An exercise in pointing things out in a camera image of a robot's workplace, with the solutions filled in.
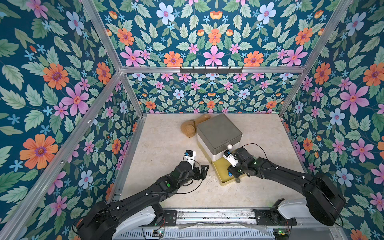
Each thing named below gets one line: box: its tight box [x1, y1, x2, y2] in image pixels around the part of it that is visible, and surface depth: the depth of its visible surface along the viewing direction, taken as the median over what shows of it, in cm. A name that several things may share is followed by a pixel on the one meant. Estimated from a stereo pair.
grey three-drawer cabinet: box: [196, 113, 243, 162], surface depth 83 cm
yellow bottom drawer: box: [197, 140, 246, 187], surface depth 86 cm
